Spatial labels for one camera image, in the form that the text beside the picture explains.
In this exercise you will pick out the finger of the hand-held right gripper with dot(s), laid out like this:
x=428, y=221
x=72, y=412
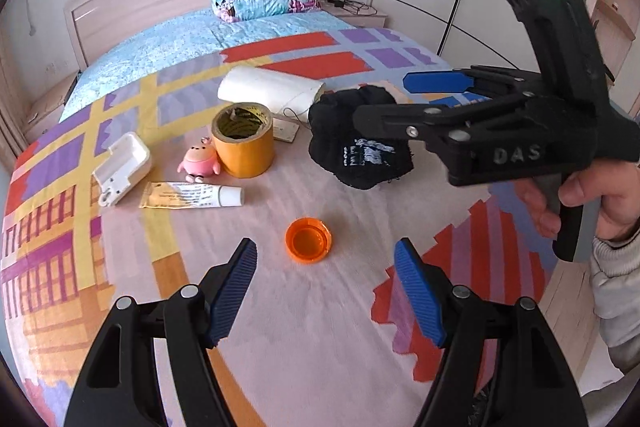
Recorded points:
x=435, y=82
x=390, y=119

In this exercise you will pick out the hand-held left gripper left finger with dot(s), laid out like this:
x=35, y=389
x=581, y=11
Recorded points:
x=235, y=292

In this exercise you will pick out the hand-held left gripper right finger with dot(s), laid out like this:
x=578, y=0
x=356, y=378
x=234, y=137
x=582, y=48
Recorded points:
x=417, y=292

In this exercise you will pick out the black knitted sock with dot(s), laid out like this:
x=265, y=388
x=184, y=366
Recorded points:
x=340, y=127

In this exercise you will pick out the orange bottle cap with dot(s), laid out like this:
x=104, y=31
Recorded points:
x=300, y=252

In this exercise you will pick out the white plastic case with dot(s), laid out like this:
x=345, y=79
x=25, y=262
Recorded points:
x=125, y=167

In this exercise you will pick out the person's right forearm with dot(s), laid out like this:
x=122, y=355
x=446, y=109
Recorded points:
x=617, y=287

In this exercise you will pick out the person's right hand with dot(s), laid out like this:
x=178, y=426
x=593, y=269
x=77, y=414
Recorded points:
x=620, y=192

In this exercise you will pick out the colourful patchwork blanket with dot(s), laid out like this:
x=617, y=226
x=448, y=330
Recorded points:
x=310, y=322

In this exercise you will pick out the yellow and white ointment tube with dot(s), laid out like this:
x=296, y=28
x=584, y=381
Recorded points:
x=190, y=196

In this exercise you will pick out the white paper roll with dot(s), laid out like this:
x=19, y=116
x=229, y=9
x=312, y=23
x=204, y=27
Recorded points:
x=265, y=89

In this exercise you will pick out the yellow tape roll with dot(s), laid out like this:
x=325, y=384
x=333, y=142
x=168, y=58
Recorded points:
x=245, y=152

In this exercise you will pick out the light blue folded quilt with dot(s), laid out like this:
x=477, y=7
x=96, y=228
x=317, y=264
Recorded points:
x=260, y=7

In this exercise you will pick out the light blue bed sheet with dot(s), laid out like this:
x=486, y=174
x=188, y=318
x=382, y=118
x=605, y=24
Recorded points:
x=200, y=37

